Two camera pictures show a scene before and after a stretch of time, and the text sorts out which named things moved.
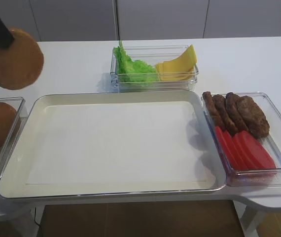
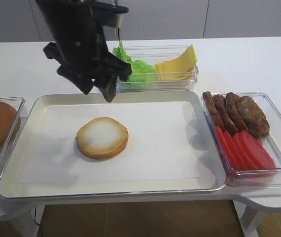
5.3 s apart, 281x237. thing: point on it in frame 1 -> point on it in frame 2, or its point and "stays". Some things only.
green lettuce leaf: [128, 71] stays
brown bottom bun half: [17, 66] -> [101, 137]
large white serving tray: [92, 143] stays
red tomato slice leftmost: [228, 153] stays
